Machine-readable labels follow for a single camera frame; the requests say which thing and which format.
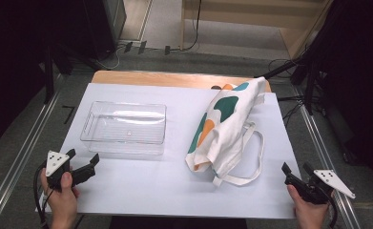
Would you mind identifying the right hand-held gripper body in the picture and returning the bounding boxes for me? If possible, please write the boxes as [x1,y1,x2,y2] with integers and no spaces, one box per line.
[283,169,357,205]

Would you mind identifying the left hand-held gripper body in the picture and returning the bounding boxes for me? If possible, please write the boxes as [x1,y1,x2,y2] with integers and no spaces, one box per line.
[45,150,96,192]

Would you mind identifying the clear plastic storage box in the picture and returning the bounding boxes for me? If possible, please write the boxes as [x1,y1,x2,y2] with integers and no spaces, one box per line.
[79,100,168,156]

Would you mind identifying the white patterned tote bag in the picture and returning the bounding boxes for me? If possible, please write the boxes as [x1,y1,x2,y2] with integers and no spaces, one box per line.
[184,76,268,188]

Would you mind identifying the person's right hand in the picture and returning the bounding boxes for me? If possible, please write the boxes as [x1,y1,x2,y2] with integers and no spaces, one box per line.
[286,184,330,229]

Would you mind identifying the person's left hand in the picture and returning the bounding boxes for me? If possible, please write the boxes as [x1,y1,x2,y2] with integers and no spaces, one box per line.
[40,168,81,229]

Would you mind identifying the white table mat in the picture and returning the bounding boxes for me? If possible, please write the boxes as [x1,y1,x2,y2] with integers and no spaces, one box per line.
[35,83,302,220]

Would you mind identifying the black metal stand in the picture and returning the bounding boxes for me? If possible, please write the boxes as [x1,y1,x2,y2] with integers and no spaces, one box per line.
[44,46,73,105]
[254,57,317,116]

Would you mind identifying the black curtain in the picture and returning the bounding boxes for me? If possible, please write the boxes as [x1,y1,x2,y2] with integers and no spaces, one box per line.
[301,0,373,192]
[0,0,92,151]

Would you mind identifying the dark cabinet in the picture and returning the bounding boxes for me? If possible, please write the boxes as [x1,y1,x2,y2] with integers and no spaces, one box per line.
[82,0,127,61]

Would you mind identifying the light wooden shelf unit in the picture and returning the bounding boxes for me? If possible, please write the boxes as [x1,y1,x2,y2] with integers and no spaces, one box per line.
[179,0,335,60]

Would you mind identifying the aluminium floor rail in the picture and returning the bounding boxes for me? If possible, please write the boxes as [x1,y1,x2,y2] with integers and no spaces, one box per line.
[0,91,62,229]
[292,85,363,229]

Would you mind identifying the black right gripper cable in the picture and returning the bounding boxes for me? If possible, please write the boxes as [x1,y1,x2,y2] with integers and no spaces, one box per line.
[326,193,339,229]

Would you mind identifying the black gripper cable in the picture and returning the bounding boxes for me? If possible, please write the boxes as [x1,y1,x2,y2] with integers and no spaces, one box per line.
[32,160,51,229]
[326,193,339,229]

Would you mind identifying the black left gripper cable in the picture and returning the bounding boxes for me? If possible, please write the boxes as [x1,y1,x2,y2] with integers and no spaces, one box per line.
[32,160,51,229]

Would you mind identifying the black floor cables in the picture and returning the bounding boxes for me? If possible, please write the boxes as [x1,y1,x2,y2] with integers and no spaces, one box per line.
[267,57,306,129]

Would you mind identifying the white floor cable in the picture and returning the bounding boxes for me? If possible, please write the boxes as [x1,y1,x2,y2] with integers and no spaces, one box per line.
[99,43,126,71]

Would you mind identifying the black hanging cable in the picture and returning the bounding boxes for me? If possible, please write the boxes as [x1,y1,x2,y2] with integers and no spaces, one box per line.
[169,0,204,52]

